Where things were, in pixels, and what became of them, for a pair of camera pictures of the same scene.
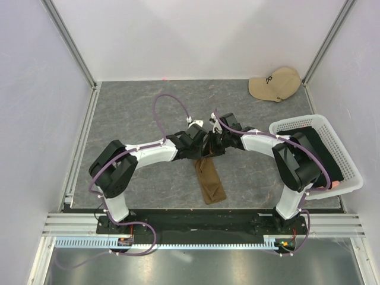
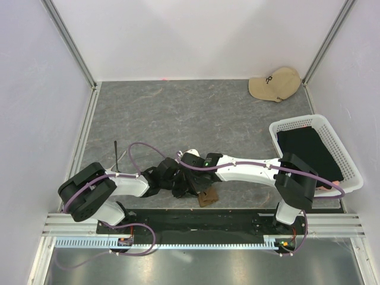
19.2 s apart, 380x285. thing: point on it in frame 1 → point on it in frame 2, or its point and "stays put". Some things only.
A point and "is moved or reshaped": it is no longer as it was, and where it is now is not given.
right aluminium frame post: [342, 16] stays put
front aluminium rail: [84, 225] stays put
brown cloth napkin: [212, 187] is moved or reshaped
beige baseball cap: [279, 85] stays put
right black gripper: [211, 149] → [198, 188]
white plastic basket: [352, 179] stays put
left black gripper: [199, 154] → [184, 187]
